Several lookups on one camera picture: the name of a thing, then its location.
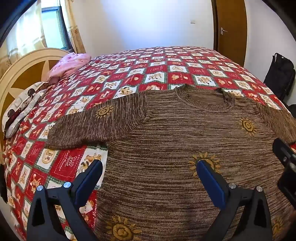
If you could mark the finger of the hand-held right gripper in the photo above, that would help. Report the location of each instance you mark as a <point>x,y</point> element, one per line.
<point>283,150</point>

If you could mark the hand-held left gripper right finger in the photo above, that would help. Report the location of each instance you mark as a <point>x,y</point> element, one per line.
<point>211,183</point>

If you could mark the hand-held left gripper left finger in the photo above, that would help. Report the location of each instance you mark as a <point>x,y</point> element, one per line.
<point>89,180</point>

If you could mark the brown knitted sweater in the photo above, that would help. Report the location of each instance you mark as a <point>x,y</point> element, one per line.
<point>166,139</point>

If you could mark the black suitcase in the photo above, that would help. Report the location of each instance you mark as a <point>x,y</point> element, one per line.
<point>281,76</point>

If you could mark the patterned white pillow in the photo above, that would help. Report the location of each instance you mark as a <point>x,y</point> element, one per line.
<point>23,106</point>

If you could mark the pink pillow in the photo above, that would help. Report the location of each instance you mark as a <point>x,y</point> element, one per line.
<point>67,66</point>

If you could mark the red checked printed blanket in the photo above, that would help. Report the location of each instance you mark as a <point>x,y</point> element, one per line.
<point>161,67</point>

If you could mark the cream wooden headboard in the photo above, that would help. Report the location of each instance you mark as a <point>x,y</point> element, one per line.
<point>13,76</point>

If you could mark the brown wooden door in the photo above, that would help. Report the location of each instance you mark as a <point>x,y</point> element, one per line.
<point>231,27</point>

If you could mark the yellow patterned curtain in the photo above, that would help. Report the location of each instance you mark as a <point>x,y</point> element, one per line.
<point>74,30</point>

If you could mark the window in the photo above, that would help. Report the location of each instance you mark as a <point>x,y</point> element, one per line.
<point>54,27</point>

